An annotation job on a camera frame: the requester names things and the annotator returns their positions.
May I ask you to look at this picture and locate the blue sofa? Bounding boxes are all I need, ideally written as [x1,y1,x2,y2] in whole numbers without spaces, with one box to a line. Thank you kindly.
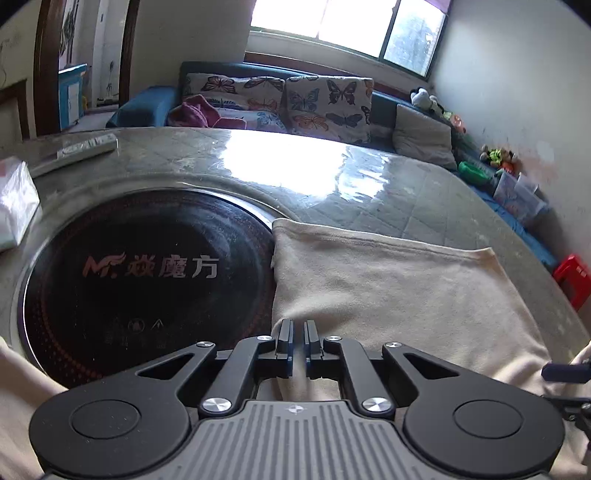
[105,60,560,273]

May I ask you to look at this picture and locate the white plush toy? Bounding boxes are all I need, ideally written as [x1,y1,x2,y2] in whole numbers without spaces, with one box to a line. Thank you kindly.
[409,87,439,112]

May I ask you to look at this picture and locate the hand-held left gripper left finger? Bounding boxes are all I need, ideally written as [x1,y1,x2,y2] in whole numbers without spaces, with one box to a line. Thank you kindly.
[137,318,294,417]

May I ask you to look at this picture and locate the red plastic stool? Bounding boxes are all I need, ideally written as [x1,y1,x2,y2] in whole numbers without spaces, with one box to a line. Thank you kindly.
[551,254,591,311]

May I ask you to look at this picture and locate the clear plastic storage box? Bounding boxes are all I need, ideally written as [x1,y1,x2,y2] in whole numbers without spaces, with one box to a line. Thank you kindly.
[493,170,551,228]

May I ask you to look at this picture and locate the grey remote control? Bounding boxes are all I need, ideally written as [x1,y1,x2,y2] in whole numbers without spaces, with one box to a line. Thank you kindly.
[55,134,119,160]

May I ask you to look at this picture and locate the square butterfly print pillow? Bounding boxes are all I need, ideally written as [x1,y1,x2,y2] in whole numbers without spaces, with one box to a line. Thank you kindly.
[281,76,376,145]

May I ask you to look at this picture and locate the brown wooden door frame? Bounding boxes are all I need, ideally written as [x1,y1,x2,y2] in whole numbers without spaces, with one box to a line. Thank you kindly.
[33,0,141,137]

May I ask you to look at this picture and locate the white plastic tissue pack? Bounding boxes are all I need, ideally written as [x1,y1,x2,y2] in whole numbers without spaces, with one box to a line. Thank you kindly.
[0,156,41,253]

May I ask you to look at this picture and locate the green toy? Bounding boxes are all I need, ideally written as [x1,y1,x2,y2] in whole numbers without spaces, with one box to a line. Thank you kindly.
[457,161,491,186]

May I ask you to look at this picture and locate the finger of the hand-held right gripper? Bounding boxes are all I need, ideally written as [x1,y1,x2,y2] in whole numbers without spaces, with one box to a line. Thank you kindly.
[539,394,591,435]
[542,361,591,383]

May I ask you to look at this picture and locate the grey cushion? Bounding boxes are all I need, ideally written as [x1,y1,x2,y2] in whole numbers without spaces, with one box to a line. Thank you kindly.
[392,103,459,171]

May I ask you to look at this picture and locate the small colourful toy figures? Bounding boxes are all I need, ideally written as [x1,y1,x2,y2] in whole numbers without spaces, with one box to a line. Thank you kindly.
[479,144,519,172]

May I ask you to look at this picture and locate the pink garment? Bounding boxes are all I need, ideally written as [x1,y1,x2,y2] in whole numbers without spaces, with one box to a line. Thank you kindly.
[179,94,247,131]

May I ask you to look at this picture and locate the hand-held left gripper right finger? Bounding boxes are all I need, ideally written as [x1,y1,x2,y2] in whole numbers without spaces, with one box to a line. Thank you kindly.
[303,318,461,417]

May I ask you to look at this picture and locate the window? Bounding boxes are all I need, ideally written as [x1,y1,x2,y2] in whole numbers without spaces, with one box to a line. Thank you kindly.
[248,0,450,78]

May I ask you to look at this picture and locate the round black induction cooktop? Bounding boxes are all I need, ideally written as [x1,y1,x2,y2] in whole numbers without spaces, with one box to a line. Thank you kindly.
[22,193,279,385]

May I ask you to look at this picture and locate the blue cabinet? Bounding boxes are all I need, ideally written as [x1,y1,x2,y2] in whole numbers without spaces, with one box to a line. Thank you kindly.
[57,63,89,132]

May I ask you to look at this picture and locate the wide butterfly print pillow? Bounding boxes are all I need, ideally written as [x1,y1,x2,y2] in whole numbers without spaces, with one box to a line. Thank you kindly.
[187,73,286,112]

